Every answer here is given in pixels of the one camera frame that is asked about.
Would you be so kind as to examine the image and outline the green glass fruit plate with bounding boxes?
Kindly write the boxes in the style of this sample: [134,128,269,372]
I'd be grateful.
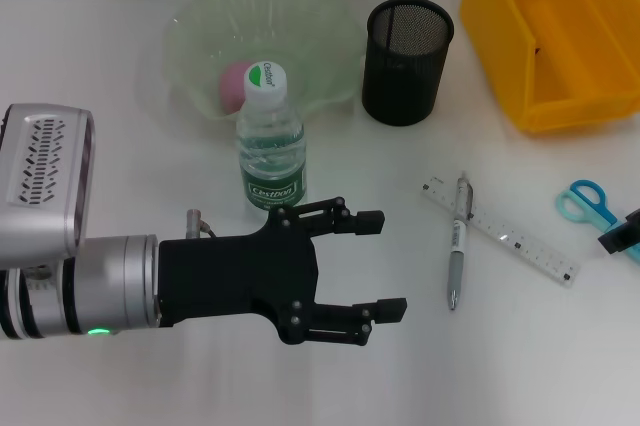
[164,0,365,122]

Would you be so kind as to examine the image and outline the clear plastic ruler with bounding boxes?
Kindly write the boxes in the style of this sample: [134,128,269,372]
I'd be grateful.
[418,174,581,287]

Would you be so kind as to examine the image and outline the left gripper cable with plug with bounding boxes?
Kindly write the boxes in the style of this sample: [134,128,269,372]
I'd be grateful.
[183,209,219,240]

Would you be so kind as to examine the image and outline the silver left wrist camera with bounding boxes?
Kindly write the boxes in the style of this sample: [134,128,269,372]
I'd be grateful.
[0,103,96,267]

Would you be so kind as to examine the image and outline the yellow plastic bin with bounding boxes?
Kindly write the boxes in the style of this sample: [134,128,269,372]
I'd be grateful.
[458,0,640,135]

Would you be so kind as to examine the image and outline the blue teal scissors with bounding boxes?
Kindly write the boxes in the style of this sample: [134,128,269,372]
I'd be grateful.
[555,179,640,265]

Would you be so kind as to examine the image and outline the pink peach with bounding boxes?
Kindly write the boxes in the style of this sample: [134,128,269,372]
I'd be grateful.
[218,61,254,115]

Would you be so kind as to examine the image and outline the grey white ballpoint pen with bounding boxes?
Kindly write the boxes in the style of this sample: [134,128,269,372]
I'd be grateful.
[446,170,475,312]

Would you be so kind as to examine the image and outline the black mesh pen holder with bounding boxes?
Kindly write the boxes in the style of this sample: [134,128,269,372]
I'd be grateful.
[360,0,455,127]

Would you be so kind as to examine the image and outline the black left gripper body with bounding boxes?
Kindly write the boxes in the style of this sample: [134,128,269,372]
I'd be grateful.
[157,205,322,347]

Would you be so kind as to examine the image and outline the clear green-label water bottle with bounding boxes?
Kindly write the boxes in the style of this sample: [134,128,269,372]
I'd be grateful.
[234,59,307,212]

